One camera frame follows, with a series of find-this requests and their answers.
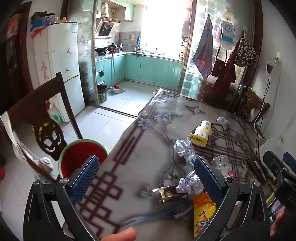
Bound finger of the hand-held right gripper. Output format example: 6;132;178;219
263;151;286;179
282;152;296;169

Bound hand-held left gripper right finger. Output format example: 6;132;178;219
194;155;270;241

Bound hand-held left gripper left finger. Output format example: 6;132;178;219
23;155;102;241

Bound red bucket with green rim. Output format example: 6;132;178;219
58;139;111;180

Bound black shoulder bag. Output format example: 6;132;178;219
211;59;226;78

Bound person's right hand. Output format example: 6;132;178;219
269;206;287;237

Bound person's left hand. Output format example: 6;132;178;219
102;227;137;241

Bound dark brown box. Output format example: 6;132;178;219
248;153;266;184

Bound white round stand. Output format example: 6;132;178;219
261;138;286;167

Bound crushed clear plastic bottle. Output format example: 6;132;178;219
212;155;235;179

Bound crumpled white paper ball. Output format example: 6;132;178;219
177;170;205;195

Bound blue printed box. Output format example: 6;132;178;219
266;197;284;223

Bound crumpled silver paper ball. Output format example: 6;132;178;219
173;139;196;167

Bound yellow snack bag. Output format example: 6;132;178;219
193;192;219;239

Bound brown carton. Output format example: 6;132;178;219
152;184;195;203

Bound small white figure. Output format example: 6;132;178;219
38;158;53;173

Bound yellow tissue box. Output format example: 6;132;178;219
190;120;212;147

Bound crumpled white plastic wrapper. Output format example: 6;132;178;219
216;116;231;130

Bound plain wooden chair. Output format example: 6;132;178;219
240;87;270;123

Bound floral tablecloth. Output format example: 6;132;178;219
79;88;278;241

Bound yellow toy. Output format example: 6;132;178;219
35;123;56;139

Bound green detergent bottle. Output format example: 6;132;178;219
48;103;63;126

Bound white bead-trimmed cloth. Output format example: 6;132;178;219
0;111;47;172

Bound bin with black liner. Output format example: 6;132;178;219
97;85;108;103

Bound carved dark wooden chair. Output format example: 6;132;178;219
0;72;84;183

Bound red garment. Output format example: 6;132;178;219
211;50;236;93

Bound black patterned tote bag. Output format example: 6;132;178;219
234;37;258;67

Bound red broom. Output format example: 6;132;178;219
110;48;121;90

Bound white refrigerator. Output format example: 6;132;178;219
35;22;86;123

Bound teal kitchen cabinets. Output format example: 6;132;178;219
96;52;183;85

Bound plaid hanging cloth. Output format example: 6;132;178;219
192;14;213;81

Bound dark wooden cabinet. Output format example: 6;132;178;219
0;5;33;112

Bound blue smiley bag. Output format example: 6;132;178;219
220;20;235;45

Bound range hood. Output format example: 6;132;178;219
95;20;121;39

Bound blue and red box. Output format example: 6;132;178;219
31;19;48;39

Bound clear plastic box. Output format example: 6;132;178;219
44;14;58;26

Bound dark green cloth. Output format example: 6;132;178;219
31;11;48;24

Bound black cable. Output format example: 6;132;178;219
261;72;271;130

